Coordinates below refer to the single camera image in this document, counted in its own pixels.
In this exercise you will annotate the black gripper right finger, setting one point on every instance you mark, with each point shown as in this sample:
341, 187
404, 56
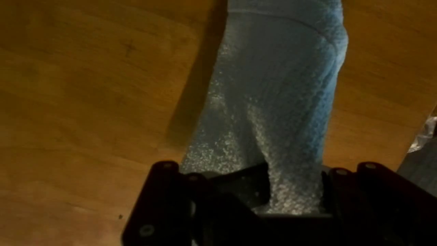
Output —
383, 209

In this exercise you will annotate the light blue towel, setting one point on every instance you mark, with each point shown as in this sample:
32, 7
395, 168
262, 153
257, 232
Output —
274, 100

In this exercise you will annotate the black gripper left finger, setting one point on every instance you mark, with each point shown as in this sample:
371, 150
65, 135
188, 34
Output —
182, 209

